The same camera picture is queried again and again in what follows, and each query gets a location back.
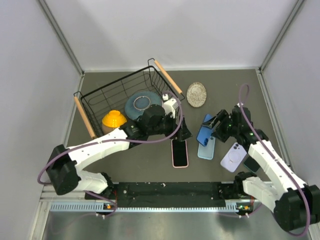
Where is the speckled oval dish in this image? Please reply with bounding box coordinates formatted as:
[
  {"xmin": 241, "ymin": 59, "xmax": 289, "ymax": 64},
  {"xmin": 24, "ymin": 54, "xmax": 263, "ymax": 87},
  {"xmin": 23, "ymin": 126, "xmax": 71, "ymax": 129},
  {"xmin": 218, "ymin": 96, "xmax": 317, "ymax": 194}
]
[{"xmin": 186, "ymin": 82, "xmax": 207, "ymax": 108}]

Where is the blue glazed ceramic plate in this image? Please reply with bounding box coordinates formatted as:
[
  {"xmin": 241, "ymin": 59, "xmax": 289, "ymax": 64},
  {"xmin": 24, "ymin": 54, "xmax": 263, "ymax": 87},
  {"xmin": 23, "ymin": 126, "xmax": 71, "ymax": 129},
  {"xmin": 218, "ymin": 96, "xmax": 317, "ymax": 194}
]
[{"xmin": 124, "ymin": 91, "xmax": 162, "ymax": 121}]

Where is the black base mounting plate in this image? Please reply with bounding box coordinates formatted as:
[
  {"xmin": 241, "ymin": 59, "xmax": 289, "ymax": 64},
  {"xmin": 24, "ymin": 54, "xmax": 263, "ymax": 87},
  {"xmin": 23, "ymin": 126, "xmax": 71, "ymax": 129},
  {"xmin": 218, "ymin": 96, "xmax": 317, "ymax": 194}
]
[{"xmin": 84, "ymin": 181, "xmax": 251, "ymax": 208}]

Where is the lilac phone case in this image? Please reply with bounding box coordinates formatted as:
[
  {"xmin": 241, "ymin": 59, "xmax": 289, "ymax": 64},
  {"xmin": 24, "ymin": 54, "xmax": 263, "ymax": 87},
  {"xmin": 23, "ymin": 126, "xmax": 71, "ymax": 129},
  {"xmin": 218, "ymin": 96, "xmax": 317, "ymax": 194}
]
[{"xmin": 220, "ymin": 142, "xmax": 247, "ymax": 173}]

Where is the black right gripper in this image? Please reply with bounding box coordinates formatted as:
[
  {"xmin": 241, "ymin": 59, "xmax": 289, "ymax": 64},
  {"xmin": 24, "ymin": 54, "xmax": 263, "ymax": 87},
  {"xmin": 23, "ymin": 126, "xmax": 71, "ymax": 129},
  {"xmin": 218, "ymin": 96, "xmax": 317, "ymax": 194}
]
[{"xmin": 202, "ymin": 109, "xmax": 240, "ymax": 142}]

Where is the aluminium slotted rail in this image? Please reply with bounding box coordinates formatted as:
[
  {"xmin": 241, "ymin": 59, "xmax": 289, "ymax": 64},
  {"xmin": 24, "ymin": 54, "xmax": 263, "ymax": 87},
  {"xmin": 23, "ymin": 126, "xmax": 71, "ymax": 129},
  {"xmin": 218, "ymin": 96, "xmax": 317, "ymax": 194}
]
[{"xmin": 50, "ymin": 202, "xmax": 252, "ymax": 213}]

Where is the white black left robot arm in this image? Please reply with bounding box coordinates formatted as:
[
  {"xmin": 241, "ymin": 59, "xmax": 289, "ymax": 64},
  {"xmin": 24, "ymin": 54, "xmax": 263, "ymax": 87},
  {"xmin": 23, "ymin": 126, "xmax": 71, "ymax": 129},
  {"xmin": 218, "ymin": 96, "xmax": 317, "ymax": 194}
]
[{"xmin": 46, "ymin": 104, "xmax": 192, "ymax": 199}]

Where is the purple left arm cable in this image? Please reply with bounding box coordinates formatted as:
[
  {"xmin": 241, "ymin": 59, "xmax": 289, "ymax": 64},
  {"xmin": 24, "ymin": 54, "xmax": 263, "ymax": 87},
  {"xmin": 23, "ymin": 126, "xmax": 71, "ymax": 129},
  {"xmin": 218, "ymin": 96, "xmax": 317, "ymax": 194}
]
[{"xmin": 37, "ymin": 91, "xmax": 185, "ymax": 186}]

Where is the brown speckled bowl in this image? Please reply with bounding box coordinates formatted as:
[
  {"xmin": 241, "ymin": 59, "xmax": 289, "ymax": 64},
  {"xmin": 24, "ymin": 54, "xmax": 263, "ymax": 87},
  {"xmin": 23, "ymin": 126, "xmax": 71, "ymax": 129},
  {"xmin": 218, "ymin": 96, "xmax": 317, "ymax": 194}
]
[{"xmin": 101, "ymin": 124, "xmax": 116, "ymax": 135}]

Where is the yellow ribbed bowl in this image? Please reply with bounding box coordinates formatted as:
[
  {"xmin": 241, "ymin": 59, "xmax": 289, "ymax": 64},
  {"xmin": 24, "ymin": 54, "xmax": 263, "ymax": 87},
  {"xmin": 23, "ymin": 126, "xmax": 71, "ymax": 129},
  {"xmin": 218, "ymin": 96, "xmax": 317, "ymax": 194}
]
[{"xmin": 102, "ymin": 110, "xmax": 127, "ymax": 128}]

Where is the black wire dish basket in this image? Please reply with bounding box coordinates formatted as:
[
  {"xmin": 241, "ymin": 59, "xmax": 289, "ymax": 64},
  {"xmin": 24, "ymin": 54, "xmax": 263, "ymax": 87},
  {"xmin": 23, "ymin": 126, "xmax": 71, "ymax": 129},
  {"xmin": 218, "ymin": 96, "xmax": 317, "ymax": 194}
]
[{"xmin": 73, "ymin": 58, "xmax": 185, "ymax": 139}]

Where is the light blue phone case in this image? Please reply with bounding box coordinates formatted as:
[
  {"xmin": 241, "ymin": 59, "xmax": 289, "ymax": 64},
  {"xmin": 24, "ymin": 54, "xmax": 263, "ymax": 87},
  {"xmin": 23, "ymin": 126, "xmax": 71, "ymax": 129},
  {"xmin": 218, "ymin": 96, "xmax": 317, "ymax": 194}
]
[{"xmin": 197, "ymin": 137, "xmax": 216, "ymax": 160}]

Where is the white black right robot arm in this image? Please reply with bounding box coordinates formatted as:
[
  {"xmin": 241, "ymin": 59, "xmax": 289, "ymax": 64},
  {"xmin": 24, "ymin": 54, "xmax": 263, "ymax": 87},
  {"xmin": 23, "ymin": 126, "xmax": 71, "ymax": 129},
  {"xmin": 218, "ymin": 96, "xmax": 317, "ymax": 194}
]
[{"xmin": 202, "ymin": 105, "xmax": 320, "ymax": 232}]

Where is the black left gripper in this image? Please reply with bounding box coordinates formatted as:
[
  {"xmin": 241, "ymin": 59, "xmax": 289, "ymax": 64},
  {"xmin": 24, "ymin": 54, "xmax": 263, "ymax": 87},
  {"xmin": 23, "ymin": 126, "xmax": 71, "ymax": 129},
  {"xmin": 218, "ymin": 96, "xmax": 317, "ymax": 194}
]
[{"xmin": 148, "ymin": 110, "xmax": 193, "ymax": 142}]

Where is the pink phone case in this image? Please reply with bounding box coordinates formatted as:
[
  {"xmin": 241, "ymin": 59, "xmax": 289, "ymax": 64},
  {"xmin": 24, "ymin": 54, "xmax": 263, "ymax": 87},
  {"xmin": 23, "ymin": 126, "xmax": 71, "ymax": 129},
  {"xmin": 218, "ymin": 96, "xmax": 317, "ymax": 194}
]
[{"xmin": 170, "ymin": 138, "xmax": 189, "ymax": 169}]

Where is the black smartphone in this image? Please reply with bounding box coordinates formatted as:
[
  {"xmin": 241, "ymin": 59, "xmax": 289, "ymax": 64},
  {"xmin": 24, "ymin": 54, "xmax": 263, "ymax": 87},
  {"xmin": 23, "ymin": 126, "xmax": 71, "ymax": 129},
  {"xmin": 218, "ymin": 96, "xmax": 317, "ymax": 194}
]
[{"xmin": 172, "ymin": 139, "xmax": 188, "ymax": 167}]

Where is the dark green smartphone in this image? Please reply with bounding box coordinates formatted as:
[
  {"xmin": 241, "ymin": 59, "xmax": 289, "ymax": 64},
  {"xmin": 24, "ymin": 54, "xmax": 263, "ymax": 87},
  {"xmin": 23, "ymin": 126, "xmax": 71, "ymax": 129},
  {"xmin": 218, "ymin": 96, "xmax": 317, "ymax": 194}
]
[{"xmin": 243, "ymin": 156, "xmax": 261, "ymax": 173}]

